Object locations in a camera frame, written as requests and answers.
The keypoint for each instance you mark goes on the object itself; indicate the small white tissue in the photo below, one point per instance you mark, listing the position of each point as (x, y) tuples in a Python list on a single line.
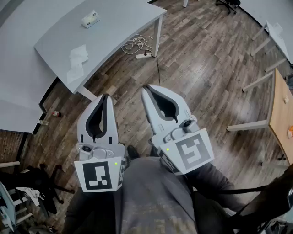
[(75, 73)]

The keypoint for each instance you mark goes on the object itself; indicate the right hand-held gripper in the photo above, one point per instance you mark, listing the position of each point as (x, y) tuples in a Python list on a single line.
[(192, 153)]

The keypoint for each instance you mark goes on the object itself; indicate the person's left forearm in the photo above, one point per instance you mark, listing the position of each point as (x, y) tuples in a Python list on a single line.
[(91, 212)]

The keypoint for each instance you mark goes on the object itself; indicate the small white object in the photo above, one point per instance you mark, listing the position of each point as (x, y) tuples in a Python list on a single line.
[(286, 99)]

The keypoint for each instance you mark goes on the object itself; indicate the black office chair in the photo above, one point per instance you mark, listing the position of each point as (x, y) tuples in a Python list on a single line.
[(227, 4)]

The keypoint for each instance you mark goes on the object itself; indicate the person's black shoe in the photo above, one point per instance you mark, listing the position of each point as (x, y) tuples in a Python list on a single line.
[(133, 152)]

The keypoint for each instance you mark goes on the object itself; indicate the white table leg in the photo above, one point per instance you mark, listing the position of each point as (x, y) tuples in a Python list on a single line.
[(185, 2)]

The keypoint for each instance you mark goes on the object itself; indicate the orange object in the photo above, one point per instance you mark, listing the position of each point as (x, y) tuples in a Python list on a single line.
[(290, 132)]

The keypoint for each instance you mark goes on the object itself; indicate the black swivel chair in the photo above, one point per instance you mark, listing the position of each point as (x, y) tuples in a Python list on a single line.
[(43, 189)]

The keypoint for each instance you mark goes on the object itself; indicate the person's grey clothing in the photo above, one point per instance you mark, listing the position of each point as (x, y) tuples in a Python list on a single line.
[(151, 196)]

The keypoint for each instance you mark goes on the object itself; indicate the grey curved table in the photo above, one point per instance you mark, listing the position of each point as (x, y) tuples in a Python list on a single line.
[(110, 34)]

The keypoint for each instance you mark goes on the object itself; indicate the large white tissue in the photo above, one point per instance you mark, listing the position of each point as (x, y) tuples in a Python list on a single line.
[(79, 54)]

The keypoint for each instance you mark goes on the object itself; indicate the white cloth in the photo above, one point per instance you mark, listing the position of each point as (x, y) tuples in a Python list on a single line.
[(30, 193)]

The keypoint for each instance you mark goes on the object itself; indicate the clear plastic bottle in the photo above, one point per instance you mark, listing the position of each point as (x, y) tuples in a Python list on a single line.
[(43, 122)]

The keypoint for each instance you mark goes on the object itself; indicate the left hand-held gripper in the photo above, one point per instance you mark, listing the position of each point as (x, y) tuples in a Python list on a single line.
[(98, 150)]

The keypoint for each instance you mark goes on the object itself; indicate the white power strip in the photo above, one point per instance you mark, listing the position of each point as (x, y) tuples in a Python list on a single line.
[(143, 55)]

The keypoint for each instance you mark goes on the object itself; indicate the white shelf cart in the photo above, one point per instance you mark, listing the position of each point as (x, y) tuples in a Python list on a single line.
[(9, 208)]

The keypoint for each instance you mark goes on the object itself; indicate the wooden table with white legs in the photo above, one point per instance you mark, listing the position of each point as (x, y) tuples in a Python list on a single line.
[(280, 114)]

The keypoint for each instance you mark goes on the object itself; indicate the pale wooden bar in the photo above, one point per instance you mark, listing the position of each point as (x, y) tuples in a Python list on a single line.
[(9, 164)]

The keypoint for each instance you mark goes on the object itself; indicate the person's right forearm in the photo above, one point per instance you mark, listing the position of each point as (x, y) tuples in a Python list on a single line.
[(210, 180)]

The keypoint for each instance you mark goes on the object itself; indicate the pale tissue box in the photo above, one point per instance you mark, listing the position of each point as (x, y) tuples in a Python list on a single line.
[(91, 21)]

